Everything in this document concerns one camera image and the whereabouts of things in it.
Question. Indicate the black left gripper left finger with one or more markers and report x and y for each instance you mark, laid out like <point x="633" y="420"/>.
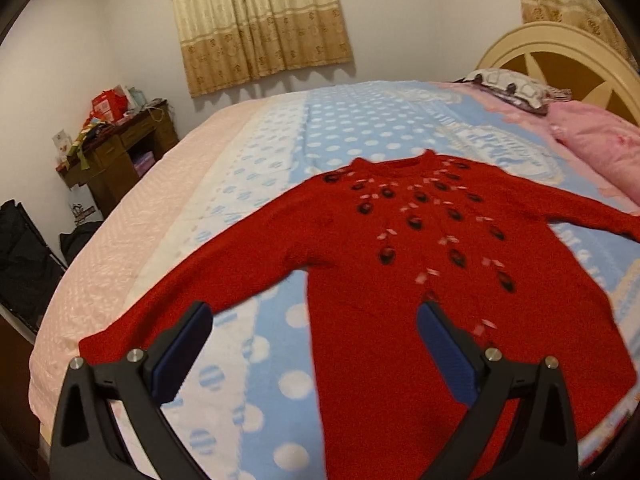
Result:
<point x="86" y="440"/>

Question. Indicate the black folding chair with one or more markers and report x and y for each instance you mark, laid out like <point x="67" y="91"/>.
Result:
<point x="30" y="271"/>

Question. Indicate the white paper bag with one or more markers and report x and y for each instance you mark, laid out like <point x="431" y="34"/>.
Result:
<point x="83" y="206"/>

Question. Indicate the beige side curtain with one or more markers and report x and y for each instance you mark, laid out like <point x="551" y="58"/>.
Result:
<point x="588" y="15"/>

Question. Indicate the blue polka dot blanket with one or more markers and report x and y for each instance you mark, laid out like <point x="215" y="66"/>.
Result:
<point x="250" y="408"/>

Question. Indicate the grey patterned pillow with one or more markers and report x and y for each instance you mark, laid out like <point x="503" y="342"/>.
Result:
<point x="517" y="89"/>

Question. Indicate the black bag on floor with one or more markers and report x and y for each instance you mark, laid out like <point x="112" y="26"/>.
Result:
<point x="73" y="243"/>

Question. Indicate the white card on desk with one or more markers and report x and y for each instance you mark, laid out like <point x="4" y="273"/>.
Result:
<point x="63" y="142"/>

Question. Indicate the cream wooden headboard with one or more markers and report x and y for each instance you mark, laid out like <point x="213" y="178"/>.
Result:
<point x="566" y="57"/>

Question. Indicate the red gift box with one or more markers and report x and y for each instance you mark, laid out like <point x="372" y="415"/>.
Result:
<point x="110" y="106"/>

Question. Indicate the pink bed sheet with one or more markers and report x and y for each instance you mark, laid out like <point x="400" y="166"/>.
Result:
<point x="94" y="288"/>

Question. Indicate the pink quilt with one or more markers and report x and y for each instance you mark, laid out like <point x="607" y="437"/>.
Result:
<point x="604" y="141"/>

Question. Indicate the beige window curtain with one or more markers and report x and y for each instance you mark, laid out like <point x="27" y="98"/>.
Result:
<point x="226" y="43"/>

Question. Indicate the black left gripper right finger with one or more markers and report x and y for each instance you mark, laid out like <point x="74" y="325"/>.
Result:
<point x="541" y="442"/>

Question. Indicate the red knitted sweater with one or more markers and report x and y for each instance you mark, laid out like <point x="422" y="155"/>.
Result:
<point x="376" y="239"/>

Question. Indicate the brown wooden desk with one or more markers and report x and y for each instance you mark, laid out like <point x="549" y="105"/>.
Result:
<point x="112" y="161"/>

